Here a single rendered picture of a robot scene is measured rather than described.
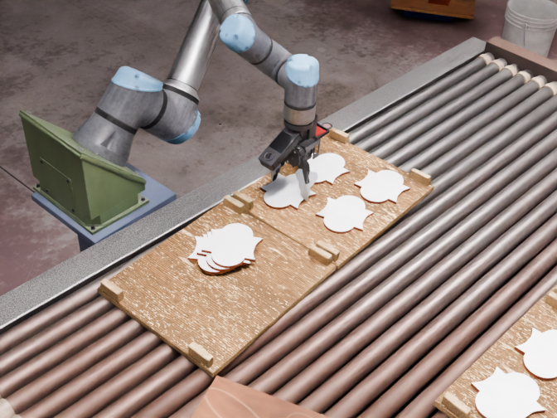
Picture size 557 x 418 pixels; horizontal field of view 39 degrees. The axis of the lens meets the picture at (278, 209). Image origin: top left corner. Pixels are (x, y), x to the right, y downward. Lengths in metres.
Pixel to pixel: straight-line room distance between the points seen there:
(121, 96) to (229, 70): 2.43
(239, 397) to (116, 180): 0.75
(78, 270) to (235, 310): 0.39
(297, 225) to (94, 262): 0.49
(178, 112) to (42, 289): 0.58
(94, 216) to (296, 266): 0.52
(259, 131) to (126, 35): 1.24
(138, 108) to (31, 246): 1.45
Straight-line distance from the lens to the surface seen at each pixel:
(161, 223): 1.92
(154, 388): 1.59
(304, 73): 1.77
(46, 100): 4.18
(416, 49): 4.70
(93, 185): 1.90
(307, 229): 1.87
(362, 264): 1.83
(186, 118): 2.05
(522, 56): 2.71
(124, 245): 1.87
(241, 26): 1.76
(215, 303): 1.70
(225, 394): 1.41
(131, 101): 1.95
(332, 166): 2.06
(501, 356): 1.69
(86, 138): 1.95
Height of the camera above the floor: 2.18
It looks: 40 degrees down
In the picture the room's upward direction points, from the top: 3 degrees clockwise
